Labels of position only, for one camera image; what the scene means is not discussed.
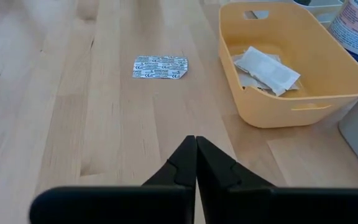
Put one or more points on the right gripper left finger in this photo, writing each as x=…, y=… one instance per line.
x=110, y=205

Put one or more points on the clear printed foil packet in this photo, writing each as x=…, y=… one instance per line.
x=160, y=67

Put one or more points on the yellow plastic bin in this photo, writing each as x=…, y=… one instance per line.
x=291, y=102

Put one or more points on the white rectangular sachet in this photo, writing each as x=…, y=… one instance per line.
x=250, y=81

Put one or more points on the Lysol wipes canister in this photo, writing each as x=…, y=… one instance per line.
x=357, y=31

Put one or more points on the white plastic bin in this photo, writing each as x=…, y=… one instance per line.
x=322, y=9

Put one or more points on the large square white sachet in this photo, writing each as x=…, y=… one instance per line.
x=267, y=70

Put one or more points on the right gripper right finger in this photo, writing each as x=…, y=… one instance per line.
x=275, y=207

